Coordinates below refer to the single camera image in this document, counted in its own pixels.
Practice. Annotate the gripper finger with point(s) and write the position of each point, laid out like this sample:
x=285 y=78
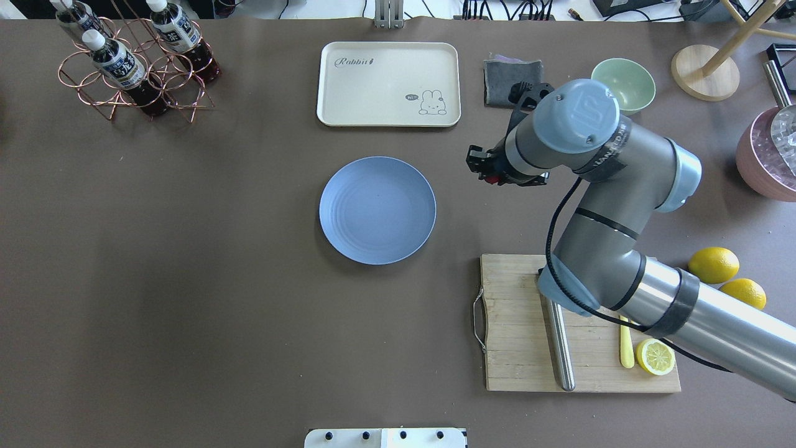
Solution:
x=477 y=158
x=485 y=173

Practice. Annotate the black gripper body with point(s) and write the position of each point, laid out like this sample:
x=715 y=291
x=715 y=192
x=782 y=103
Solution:
x=491 y=165

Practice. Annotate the blue plate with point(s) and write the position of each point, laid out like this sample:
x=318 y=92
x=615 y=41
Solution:
x=378 y=210

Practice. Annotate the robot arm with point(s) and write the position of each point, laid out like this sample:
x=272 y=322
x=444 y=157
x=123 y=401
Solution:
x=631 y=173

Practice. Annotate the dark grey folded cloth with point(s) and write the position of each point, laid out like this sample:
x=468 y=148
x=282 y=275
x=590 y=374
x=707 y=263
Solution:
x=502 y=72

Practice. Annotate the cream rectangular tray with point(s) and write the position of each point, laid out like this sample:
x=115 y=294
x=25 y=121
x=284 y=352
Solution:
x=389 y=84

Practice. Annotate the mint green bowl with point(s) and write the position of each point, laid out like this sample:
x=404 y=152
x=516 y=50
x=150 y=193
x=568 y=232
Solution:
x=631 y=84

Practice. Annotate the wooden cutting board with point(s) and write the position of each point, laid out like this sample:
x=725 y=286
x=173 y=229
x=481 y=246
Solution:
x=518 y=348

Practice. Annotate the knife on board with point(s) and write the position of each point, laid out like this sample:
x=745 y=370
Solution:
x=562 y=361

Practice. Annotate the wooden cup tree stand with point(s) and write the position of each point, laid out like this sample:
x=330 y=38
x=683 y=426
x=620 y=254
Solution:
x=708 y=73

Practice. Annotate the yellow plastic knife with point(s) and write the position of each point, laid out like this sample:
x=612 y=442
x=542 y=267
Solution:
x=626 y=350

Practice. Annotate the yellow lemon left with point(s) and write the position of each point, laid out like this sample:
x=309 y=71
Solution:
x=714 y=265

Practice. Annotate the lemon slice half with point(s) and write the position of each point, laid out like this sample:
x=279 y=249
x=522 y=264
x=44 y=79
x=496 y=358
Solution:
x=655 y=357

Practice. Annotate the pink bowl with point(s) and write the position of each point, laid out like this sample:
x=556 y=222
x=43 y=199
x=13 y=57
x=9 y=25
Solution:
x=760 y=164

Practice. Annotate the metal ice scoop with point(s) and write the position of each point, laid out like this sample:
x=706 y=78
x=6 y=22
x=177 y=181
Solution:
x=782 y=128

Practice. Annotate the black mirror tray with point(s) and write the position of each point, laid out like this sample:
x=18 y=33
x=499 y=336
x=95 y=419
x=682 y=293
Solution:
x=783 y=55

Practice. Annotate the sauce bottle middle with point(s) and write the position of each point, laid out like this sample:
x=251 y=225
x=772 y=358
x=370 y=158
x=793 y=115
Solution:
x=184 y=39

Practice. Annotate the sauce bottle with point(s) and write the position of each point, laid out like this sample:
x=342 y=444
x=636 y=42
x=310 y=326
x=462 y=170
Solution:
x=75 y=18
x=184 y=39
x=118 y=64

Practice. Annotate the sauce bottle front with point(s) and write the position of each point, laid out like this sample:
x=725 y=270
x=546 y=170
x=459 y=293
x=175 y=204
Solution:
x=118 y=64

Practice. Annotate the sauce bottle back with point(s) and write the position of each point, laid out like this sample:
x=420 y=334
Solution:
x=75 y=18

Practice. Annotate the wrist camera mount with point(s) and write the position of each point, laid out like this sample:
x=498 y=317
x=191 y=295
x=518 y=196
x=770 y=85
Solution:
x=526 y=96

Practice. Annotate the aluminium frame post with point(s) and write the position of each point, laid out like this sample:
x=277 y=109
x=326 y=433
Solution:
x=388 y=14

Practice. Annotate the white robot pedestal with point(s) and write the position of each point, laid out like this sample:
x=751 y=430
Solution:
x=432 y=436

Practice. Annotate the copper wire bottle rack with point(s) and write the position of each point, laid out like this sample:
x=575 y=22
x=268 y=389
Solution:
x=152 y=64

